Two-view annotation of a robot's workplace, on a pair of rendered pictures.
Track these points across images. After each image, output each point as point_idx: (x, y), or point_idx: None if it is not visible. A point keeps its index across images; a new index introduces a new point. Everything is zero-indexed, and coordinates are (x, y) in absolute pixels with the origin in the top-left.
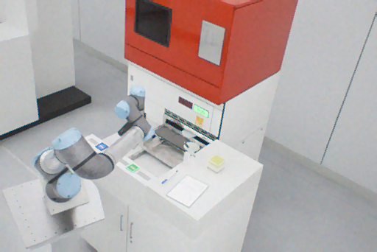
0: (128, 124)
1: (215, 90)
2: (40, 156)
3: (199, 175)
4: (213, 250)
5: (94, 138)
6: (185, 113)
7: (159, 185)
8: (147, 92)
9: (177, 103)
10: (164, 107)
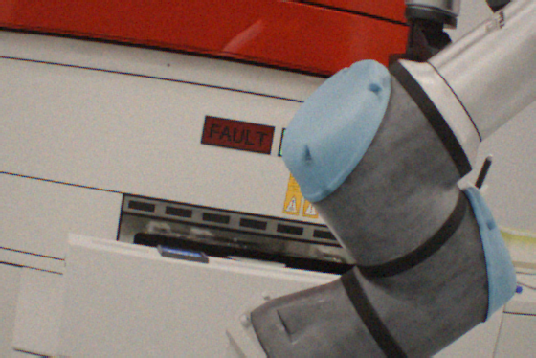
0: (435, 39)
1: (401, 36)
2: (402, 81)
3: (524, 279)
4: None
5: (101, 240)
6: (237, 180)
7: (523, 296)
8: (36, 147)
9: (196, 149)
10: (122, 191)
